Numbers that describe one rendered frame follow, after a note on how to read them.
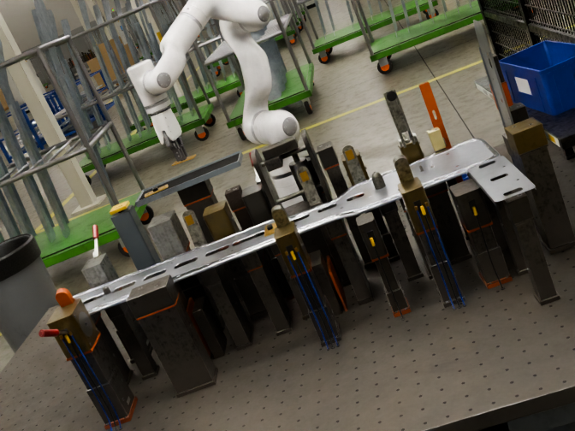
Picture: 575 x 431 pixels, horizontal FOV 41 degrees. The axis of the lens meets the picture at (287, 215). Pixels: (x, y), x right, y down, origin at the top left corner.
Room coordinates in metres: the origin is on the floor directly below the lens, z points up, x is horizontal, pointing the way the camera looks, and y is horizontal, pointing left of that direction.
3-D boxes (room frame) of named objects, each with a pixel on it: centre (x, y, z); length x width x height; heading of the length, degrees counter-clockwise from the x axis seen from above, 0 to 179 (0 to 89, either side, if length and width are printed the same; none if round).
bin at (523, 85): (2.08, -0.84, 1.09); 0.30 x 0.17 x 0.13; 0
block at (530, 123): (1.88, -0.66, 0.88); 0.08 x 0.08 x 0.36; 83
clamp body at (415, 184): (1.83, -0.32, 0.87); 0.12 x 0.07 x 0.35; 173
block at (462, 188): (1.83, -0.45, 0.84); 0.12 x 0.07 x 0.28; 173
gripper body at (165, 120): (2.48, 0.24, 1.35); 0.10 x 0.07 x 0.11; 162
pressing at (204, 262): (2.10, 0.08, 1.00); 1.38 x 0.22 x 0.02; 83
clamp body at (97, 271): (2.36, 0.62, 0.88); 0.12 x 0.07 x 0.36; 173
